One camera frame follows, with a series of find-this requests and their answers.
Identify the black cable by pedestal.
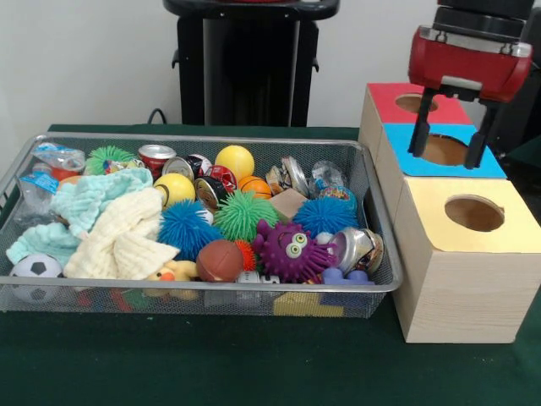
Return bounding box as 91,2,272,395
145,107,177,126

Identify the plain yellow ball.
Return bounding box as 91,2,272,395
214,145,256,182

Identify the black and white soccer ball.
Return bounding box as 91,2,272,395
8,253,64,304

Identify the crushed red soda can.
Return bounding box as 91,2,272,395
138,144,177,178

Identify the yellow smiley ball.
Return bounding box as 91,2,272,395
152,172,198,208

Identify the brown toy football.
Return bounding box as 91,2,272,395
194,239,245,283

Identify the blue spiky rubber ball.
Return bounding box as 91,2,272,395
292,196,359,239
158,199,224,262

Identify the dark green side-table cloth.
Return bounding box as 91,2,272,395
506,139,541,178

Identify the cream waffle cloth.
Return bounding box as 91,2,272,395
63,188,182,281

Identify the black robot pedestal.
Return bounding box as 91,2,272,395
162,0,342,127

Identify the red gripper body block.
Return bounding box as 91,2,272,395
407,25,533,105

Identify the black stand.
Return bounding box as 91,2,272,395
488,6,541,160

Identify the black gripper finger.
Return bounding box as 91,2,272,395
463,101,503,170
407,86,441,159

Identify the shallow mesh bin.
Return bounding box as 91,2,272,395
0,131,405,319

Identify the dark green table cloth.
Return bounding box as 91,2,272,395
0,123,541,406

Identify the purple spiky monster toy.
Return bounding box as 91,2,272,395
253,219,339,284

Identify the green spiky rubber ball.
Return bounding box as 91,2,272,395
213,189,280,244

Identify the mint green cloth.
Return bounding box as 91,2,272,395
6,167,156,266

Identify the wooden box with three holes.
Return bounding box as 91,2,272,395
358,82,541,344

